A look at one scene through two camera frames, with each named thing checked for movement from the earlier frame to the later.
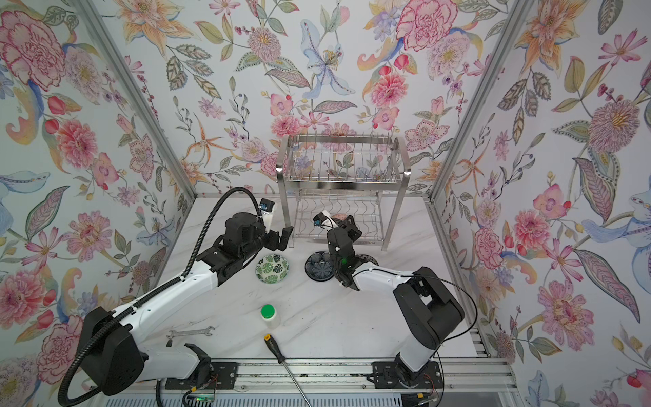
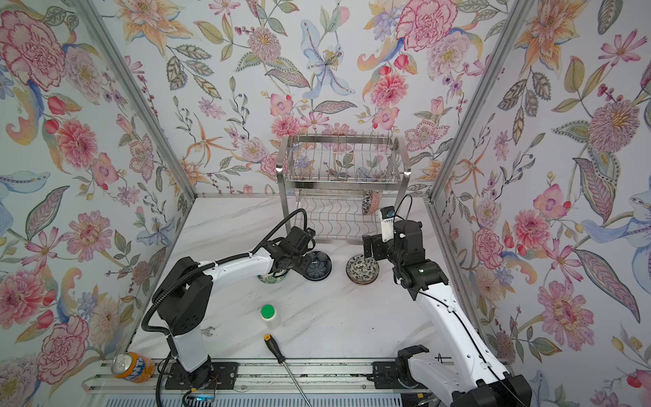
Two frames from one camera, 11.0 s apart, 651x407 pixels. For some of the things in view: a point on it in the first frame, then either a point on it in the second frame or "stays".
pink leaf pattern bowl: x=340 y=216 to x=370 y=202
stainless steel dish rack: x=362 y=175 stays
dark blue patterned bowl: x=319 y=266 stays
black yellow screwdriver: x=280 y=359 stays
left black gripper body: x=247 y=252 to x=300 y=262
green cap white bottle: x=269 y=314 stays
